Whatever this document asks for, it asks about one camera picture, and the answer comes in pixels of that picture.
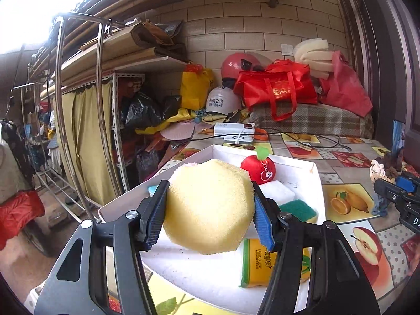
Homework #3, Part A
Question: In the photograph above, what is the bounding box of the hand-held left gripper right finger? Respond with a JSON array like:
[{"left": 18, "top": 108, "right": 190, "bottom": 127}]
[{"left": 253, "top": 186, "right": 381, "bottom": 315}]

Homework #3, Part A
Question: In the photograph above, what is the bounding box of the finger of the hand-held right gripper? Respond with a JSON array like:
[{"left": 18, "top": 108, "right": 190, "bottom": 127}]
[
  {"left": 395, "top": 175, "right": 420, "bottom": 197},
  {"left": 374, "top": 178, "right": 411, "bottom": 204}
]

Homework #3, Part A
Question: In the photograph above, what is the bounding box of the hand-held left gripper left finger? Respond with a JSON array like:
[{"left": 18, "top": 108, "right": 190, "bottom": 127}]
[{"left": 33, "top": 180, "right": 171, "bottom": 315}]

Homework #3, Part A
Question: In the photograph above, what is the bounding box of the white foam sponge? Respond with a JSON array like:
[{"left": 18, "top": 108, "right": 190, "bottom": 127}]
[{"left": 259, "top": 179, "right": 296, "bottom": 211}]

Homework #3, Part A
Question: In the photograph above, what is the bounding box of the green and yellow scouring sponge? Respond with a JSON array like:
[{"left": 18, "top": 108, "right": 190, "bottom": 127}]
[{"left": 279, "top": 199, "right": 319, "bottom": 225}]

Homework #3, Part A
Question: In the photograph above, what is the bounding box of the yellow tissue pack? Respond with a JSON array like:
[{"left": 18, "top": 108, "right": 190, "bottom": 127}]
[{"left": 239, "top": 238, "right": 312, "bottom": 288}]

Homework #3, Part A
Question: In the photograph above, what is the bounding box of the yellow foam sponge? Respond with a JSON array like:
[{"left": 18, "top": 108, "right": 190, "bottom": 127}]
[{"left": 163, "top": 159, "right": 256, "bottom": 255}]

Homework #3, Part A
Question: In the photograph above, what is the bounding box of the red plush apple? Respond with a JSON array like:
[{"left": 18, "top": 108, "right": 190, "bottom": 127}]
[{"left": 240, "top": 146, "right": 276, "bottom": 185}]

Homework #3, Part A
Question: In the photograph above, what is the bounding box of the white shallow tray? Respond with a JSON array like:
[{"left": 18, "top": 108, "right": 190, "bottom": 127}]
[{"left": 98, "top": 144, "right": 327, "bottom": 313}]

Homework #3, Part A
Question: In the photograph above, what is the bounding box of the fruit print tablecloth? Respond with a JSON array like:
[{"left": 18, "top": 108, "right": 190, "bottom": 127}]
[{"left": 108, "top": 127, "right": 420, "bottom": 315}]

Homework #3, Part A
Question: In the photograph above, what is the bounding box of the pink hand fan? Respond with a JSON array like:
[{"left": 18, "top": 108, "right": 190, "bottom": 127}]
[{"left": 160, "top": 123, "right": 204, "bottom": 141}]

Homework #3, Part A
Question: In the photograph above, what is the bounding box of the white angle iron shelf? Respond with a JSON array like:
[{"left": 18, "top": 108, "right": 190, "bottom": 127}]
[{"left": 111, "top": 72, "right": 145, "bottom": 191}]

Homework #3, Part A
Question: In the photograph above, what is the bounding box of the white power bank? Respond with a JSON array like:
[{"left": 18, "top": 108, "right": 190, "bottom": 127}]
[{"left": 213, "top": 122, "right": 256, "bottom": 137}]

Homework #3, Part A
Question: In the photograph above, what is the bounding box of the plaid blanket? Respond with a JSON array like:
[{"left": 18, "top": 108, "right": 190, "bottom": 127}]
[{"left": 249, "top": 101, "right": 375, "bottom": 140}]

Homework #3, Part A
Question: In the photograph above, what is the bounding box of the yellow curtain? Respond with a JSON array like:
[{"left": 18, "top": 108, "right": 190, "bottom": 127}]
[{"left": 60, "top": 80, "right": 116, "bottom": 206}]

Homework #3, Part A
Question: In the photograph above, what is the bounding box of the black plastic bag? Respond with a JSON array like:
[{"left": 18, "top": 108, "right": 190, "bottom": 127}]
[{"left": 121, "top": 91, "right": 182, "bottom": 131}]

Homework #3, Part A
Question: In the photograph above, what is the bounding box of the pink red plastic bag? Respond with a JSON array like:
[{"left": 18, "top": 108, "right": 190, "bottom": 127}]
[{"left": 319, "top": 50, "right": 374, "bottom": 118}]

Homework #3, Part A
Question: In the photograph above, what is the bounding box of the brown wooden door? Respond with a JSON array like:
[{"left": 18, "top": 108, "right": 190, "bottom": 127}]
[{"left": 331, "top": 0, "right": 420, "bottom": 140}]

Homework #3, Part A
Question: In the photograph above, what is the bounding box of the white helmet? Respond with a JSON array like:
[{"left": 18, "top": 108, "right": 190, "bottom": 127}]
[{"left": 205, "top": 86, "right": 243, "bottom": 116}]

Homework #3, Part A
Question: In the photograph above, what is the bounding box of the yellow plastic bag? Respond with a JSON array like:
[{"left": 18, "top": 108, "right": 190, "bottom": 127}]
[{"left": 179, "top": 64, "right": 215, "bottom": 111}]

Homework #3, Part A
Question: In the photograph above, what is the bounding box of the red padded cloth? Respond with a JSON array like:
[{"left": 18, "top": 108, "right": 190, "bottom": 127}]
[{"left": 0, "top": 190, "right": 45, "bottom": 250}]

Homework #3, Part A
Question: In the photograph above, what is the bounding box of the red tote bag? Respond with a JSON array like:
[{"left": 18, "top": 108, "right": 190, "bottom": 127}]
[{"left": 233, "top": 59, "right": 319, "bottom": 122}]

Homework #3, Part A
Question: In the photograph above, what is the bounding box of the metal rack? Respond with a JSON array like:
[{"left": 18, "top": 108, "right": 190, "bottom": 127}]
[{"left": 11, "top": 12, "right": 132, "bottom": 224}]

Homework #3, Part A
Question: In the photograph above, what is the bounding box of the white foam padding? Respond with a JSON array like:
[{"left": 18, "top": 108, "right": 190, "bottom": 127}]
[{"left": 293, "top": 38, "right": 336, "bottom": 81}]

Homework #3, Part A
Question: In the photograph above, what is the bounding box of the stack of wooden boards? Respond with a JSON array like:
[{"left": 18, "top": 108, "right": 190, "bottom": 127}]
[{"left": 39, "top": 0, "right": 276, "bottom": 96}]

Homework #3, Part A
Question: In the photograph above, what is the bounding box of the red helmet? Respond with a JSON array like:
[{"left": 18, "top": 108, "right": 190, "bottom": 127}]
[{"left": 220, "top": 52, "right": 264, "bottom": 88}]

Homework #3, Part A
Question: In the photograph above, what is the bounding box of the brown bag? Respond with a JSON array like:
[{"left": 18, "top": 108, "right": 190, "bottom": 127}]
[{"left": 130, "top": 19, "right": 190, "bottom": 64}]

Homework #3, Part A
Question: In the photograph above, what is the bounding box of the black cable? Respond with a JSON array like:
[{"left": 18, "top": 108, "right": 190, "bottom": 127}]
[{"left": 252, "top": 127, "right": 352, "bottom": 152}]

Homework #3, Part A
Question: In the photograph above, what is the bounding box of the white wireless charger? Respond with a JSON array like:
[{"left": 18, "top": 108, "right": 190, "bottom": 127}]
[{"left": 224, "top": 134, "right": 255, "bottom": 144}]

